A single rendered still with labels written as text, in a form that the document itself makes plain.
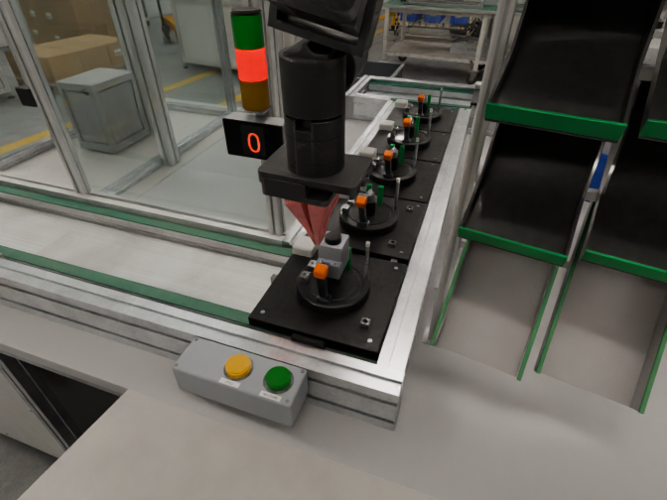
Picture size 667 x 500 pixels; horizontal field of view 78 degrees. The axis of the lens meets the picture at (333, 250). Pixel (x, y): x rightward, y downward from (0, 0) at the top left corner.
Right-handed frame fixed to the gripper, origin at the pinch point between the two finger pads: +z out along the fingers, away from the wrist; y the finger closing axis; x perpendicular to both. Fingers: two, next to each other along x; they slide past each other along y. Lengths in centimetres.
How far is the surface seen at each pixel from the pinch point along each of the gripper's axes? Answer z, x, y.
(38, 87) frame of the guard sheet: 2, -32, 81
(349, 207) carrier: 25, -43, 10
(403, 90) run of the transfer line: 36, -160, 23
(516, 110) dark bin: -12.5, -11.9, -17.8
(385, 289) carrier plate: 27.5, -21.8, -4.3
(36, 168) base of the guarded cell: 40, -51, 128
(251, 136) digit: 3.5, -28.1, 24.7
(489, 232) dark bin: 4.4, -13.7, -18.8
